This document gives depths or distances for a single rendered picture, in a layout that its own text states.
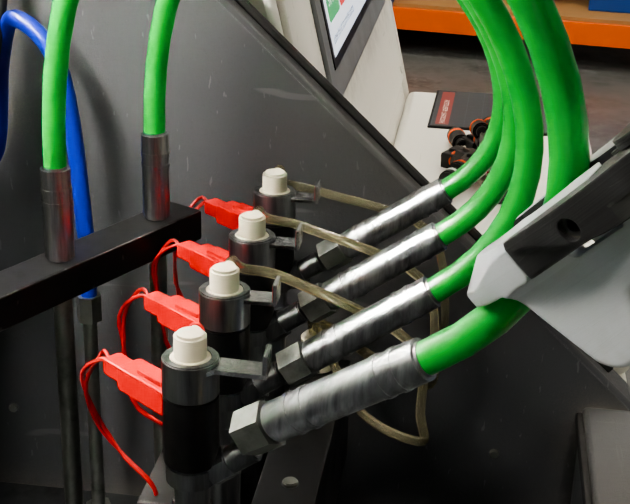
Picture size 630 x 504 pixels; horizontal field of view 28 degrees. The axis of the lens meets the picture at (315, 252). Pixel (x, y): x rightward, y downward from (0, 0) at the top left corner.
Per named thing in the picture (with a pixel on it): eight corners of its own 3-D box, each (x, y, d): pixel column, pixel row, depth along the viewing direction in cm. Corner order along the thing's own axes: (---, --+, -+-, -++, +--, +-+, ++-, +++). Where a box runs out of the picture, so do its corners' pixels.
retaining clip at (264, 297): (280, 296, 68) (280, 275, 68) (275, 309, 66) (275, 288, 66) (221, 291, 68) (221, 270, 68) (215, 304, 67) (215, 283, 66)
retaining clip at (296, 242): (302, 241, 75) (302, 222, 75) (298, 252, 74) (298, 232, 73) (249, 237, 76) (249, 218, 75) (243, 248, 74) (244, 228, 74)
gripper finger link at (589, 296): (524, 438, 44) (721, 325, 38) (413, 310, 44) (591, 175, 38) (560, 392, 46) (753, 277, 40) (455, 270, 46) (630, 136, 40)
